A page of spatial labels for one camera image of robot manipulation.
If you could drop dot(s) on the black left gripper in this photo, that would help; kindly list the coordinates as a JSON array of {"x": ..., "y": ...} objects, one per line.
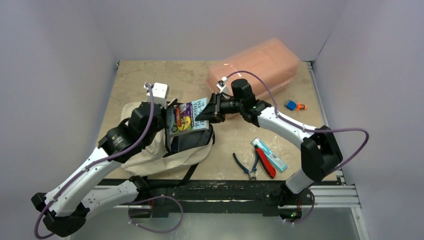
[{"x": 163, "y": 112}]

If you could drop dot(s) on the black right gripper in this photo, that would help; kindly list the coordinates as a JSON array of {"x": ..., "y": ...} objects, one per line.
[{"x": 216, "y": 106}]

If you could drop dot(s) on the light blue treehouse book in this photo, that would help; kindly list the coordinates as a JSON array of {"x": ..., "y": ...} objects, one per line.
[{"x": 181, "y": 118}]

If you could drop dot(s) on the beige canvas backpack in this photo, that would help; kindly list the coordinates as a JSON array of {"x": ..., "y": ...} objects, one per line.
[{"x": 165, "y": 155}]

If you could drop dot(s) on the teal pencil pack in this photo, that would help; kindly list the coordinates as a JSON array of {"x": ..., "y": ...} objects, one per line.
[{"x": 274, "y": 160}]

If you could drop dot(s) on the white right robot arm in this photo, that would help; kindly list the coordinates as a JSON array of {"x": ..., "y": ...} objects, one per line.
[{"x": 319, "y": 150}]

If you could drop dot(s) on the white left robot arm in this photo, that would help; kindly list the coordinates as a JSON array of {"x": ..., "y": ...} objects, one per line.
[{"x": 66, "y": 208}]

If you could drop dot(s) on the orange blue small item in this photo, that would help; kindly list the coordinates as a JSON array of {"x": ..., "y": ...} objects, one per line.
[{"x": 292, "y": 105}]

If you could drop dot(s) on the translucent pink plastic box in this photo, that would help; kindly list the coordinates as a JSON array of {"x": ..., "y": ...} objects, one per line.
[{"x": 272, "y": 61}]

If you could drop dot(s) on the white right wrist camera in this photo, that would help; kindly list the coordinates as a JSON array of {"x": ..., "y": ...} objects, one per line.
[{"x": 221, "y": 85}]

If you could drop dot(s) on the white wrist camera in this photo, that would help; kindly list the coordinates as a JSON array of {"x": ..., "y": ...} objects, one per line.
[
  {"x": 221, "y": 85},
  {"x": 159, "y": 92}
]

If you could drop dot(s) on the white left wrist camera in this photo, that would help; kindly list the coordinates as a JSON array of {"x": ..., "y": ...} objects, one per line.
[{"x": 159, "y": 92}]

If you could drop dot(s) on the red handled cutter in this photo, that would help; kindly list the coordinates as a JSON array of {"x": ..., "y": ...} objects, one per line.
[{"x": 268, "y": 167}]

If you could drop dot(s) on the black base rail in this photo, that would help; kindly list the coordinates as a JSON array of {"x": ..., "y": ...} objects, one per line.
[{"x": 270, "y": 198}]

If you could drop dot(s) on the aluminium frame rail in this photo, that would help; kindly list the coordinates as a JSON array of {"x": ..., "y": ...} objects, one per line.
[{"x": 332, "y": 196}]

